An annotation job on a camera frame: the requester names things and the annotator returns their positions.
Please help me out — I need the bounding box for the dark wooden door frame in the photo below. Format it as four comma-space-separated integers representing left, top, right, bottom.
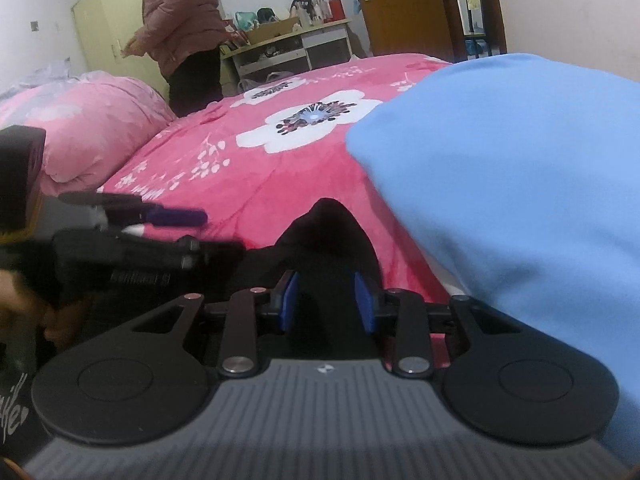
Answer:
432, 0, 508, 63

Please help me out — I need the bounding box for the pink floral blanket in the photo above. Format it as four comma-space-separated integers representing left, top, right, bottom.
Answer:
97, 52, 456, 366

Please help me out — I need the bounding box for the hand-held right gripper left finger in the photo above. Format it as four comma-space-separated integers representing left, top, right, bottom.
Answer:
131, 270, 301, 380

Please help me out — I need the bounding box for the person's left hand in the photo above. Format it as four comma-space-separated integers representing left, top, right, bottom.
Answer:
0, 267, 88, 348

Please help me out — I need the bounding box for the wooden door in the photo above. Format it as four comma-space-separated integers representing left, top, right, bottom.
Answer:
347, 0, 456, 61

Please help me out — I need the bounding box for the cardboard box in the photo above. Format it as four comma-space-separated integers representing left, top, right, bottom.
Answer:
245, 16, 301, 46

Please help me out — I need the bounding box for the black printed shirt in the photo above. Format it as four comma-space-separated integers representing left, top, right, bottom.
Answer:
0, 197, 386, 466

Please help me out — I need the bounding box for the blue folded garment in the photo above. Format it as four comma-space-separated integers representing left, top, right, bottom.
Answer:
345, 52, 640, 466

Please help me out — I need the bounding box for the white plastic bag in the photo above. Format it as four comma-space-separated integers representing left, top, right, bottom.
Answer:
237, 71, 293, 93

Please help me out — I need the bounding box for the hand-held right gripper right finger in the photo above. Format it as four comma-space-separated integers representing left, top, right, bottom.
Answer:
354, 272, 521, 380

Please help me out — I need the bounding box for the white desk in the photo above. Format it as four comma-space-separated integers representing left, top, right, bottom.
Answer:
220, 17, 368, 93

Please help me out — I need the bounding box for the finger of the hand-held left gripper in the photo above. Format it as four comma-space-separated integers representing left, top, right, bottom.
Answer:
59, 191, 208, 228
112, 234, 247, 286

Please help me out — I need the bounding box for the pink grey folded quilt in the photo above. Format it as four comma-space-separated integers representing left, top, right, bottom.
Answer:
0, 57, 178, 198

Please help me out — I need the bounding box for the pale yellow wardrobe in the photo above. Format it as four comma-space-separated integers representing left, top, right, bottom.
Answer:
70, 0, 171, 101

